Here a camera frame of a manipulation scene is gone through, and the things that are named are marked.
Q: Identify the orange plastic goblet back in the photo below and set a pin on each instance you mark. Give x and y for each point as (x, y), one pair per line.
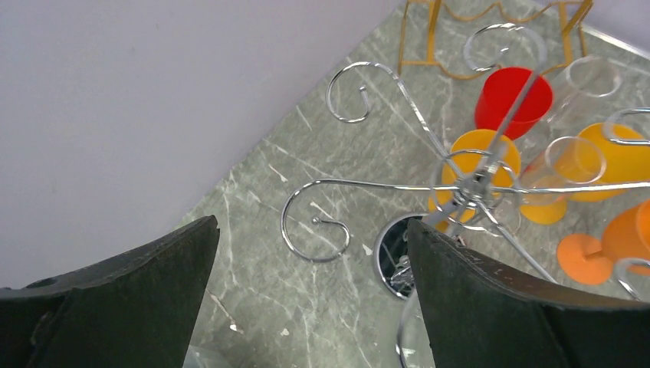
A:
(467, 160)

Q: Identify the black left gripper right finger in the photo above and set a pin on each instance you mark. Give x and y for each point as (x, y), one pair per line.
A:
(479, 312)

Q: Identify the red plastic goblet back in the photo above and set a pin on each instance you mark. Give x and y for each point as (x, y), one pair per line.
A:
(498, 94)

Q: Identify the clear ribbed wine glass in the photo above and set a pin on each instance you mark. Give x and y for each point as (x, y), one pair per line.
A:
(197, 357)

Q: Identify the orange plastic goblet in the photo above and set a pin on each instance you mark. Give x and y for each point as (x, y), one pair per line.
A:
(623, 164)
(590, 260)
(467, 160)

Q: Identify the clear wine glass right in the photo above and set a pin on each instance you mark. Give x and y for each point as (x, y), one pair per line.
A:
(580, 88)

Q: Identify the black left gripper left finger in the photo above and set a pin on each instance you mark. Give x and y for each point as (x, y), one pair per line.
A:
(135, 309)

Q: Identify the gold wine glass rack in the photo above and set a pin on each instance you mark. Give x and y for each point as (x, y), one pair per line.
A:
(441, 38)

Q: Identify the clear wine glass centre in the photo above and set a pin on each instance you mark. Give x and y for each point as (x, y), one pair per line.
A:
(566, 162)

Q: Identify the chrome wine glass rack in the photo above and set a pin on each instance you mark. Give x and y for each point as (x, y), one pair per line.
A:
(470, 192)

